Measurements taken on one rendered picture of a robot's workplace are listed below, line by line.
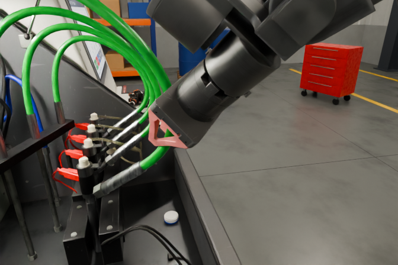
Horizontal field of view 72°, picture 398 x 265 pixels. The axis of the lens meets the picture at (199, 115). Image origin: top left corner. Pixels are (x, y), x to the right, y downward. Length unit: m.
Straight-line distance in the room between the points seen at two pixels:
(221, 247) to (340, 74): 4.14
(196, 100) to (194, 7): 0.09
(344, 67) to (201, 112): 4.28
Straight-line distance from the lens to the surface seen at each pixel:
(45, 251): 0.82
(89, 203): 0.59
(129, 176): 0.42
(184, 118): 0.30
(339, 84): 4.59
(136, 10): 5.78
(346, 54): 4.50
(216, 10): 0.25
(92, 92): 0.82
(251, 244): 1.92
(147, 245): 0.75
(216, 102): 0.28
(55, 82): 0.75
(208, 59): 0.27
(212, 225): 0.62
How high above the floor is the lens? 1.37
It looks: 21 degrees down
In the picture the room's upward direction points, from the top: straight up
